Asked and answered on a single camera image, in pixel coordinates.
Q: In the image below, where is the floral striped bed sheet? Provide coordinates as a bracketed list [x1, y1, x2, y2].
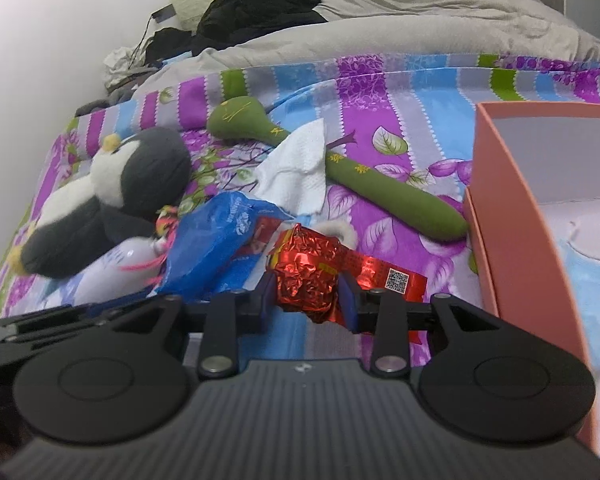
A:
[0, 52, 600, 361]

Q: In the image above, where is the green plush stick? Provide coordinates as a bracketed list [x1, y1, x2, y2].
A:
[206, 96, 470, 242]

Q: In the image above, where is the white cylindrical bottle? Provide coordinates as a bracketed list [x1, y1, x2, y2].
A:
[75, 237, 168, 306]

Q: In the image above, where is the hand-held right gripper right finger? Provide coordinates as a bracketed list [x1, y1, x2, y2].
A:
[337, 270, 508, 380]

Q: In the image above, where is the blue face mask bundle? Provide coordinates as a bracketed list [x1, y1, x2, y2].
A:
[555, 237, 600, 368]

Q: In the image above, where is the red foil wrapper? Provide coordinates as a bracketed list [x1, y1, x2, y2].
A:
[240, 216, 427, 327]

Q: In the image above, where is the grey white penguin plush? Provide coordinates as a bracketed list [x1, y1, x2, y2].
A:
[7, 127, 193, 278]

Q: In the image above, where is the white paper tissue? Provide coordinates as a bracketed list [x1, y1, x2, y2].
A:
[254, 119, 327, 216]

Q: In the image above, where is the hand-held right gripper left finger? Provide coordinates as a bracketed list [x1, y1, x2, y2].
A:
[97, 272, 281, 380]

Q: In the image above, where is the white crumpled cloth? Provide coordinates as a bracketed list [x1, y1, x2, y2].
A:
[102, 46, 148, 88]

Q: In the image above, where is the black jacket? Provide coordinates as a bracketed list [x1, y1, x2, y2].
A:
[196, 0, 329, 51]

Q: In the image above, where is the blue plastic packet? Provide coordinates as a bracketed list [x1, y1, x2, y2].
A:
[157, 191, 296, 306]

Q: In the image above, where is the grey duvet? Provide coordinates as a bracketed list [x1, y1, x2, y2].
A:
[135, 0, 600, 96]

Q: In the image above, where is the orange cardboard box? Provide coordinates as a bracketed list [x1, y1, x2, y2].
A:
[462, 101, 600, 456]

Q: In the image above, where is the black cloth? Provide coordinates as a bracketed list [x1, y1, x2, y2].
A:
[144, 27, 193, 63]

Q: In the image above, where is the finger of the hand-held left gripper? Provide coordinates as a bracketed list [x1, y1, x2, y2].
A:
[0, 299, 153, 348]

